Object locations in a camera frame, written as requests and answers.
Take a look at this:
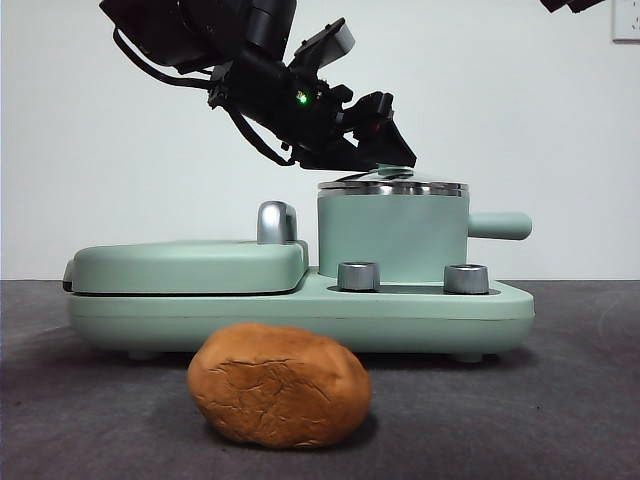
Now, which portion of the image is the white wall socket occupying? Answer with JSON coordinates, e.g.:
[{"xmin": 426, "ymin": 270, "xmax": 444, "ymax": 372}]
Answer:
[{"xmin": 612, "ymin": 0, "xmax": 640, "ymax": 44}]

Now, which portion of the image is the silver control knob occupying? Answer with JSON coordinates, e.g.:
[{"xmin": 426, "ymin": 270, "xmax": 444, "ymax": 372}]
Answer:
[
  {"xmin": 337, "ymin": 260, "xmax": 380, "ymax": 292},
  {"xmin": 443, "ymin": 264, "xmax": 490, "ymax": 295}
]

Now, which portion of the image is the brown potato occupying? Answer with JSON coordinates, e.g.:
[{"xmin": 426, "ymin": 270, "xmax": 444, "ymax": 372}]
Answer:
[{"xmin": 187, "ymin": 323, "xmax": 373, "ymax": 449}]

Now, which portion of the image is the mint green pot with handle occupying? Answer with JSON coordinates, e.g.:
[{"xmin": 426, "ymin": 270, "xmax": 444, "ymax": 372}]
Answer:
[{"xmin": 317, "ymin": 187, "xmax": 534, "ymax": 282}]

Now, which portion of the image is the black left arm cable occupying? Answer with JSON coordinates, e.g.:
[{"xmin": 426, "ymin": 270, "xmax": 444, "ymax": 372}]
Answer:
[{"xmin": 112, "ymin": 27, "xmax": 296, "ymax": 167}]

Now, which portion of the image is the chrome griddle lid handle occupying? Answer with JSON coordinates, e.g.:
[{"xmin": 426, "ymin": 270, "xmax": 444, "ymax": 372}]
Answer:
[{"xmin": 256, "ymin": 200, "xmax": 301, "ymax": 246}]

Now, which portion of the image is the mint green breakfast machine base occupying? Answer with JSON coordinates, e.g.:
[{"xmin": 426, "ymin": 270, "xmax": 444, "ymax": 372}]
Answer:
[{"xmin": 67, "ymin": 264, "xmax": 536, "ymax": 364}]

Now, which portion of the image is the mint green griddle lid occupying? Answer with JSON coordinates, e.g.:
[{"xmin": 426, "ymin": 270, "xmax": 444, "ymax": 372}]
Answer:
[{"xmin": 63, "ymin": 238, "xmax": 310, "ymax": 296}]

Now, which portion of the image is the glass pot lid green knob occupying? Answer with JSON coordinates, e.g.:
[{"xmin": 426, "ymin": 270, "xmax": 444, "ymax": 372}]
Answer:
[{"xmin": 317, "ymin": 162, "xmax": 471, "ymax": 195}]

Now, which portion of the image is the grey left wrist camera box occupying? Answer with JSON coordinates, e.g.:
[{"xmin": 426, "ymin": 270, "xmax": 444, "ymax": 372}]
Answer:
[{"xmin": 319, "ymin": 18, "xmax": 357, "ymax": 69}]

